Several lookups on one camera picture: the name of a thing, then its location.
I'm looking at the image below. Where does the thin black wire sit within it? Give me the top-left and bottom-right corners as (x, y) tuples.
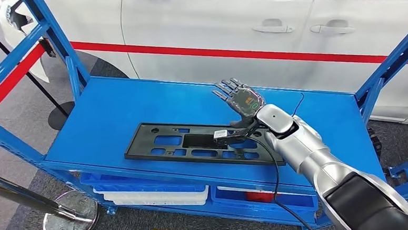
(290, 92), (306, 118)

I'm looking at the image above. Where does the blue metal shelf rack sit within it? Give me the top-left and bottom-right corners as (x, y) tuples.
(0, 0), (408, 230)

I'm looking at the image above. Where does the red object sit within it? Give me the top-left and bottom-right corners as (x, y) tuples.
(245, 190), (276, 204)

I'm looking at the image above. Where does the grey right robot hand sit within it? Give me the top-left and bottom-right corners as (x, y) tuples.
(211, 76), (267, 130)

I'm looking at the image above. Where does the black ribbed block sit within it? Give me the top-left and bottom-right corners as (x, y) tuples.
(366, 127), (384, 163)

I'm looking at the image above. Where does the blue bin with white rim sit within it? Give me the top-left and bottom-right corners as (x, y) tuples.
(211, 181), (320, 217)

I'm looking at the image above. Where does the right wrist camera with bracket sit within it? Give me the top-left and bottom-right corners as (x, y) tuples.
(211, 122), (262, 150)

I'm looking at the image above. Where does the red barrier belt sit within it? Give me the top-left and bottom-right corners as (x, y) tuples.
(0, 43), (49, 116)
(70, 23), (408, 84)

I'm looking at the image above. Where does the chrome stanchion post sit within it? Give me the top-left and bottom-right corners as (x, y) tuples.
(0, 163), (101, 230)

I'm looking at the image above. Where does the grey belt stanchion post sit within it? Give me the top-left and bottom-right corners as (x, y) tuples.
(40, 37), (57, 59)

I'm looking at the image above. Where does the white car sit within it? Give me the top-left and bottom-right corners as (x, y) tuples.
(0, 0), (408, 145)

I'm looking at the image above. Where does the thick black cable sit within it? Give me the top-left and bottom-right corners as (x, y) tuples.
(245, 132), (317, 230)

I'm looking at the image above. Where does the blue plastic bin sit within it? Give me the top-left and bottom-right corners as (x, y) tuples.
(79, 166), (208, 199)

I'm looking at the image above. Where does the long black plastic part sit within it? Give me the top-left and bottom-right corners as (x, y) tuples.
(122, 115), (287, 174)

